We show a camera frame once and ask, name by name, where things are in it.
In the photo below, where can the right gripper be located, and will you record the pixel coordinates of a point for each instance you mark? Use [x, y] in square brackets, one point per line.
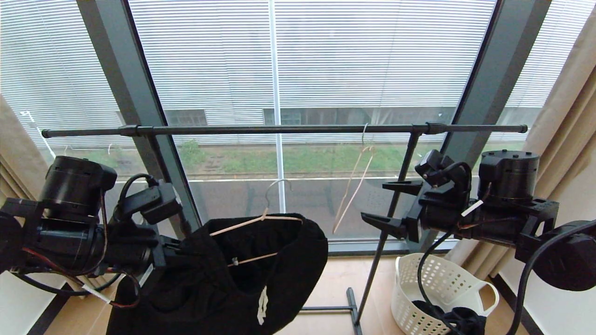
[442, 218]

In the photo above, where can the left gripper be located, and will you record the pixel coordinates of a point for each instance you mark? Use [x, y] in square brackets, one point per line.
[116, 251]

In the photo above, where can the pink clothes hanger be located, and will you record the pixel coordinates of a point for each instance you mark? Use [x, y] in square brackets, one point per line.
[346, 195]
[263, 216]

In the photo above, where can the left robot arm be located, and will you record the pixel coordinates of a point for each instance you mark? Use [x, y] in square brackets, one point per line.
[74, 186]

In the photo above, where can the white laundry basket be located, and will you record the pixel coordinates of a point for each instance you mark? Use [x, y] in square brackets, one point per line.
[437, 279]

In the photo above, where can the heap of clothes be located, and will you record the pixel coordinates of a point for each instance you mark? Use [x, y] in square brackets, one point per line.
[465, 321]

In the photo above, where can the black clothes rack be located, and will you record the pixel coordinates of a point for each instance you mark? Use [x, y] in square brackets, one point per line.
[233, 130]

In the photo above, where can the beige curtain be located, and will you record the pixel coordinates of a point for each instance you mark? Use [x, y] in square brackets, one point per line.
[18, 153]
[568, 116]

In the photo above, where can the window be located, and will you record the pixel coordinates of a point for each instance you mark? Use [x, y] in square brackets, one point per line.
[372, 56]

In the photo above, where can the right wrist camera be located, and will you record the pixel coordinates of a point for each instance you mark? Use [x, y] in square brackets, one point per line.
[435, 165]

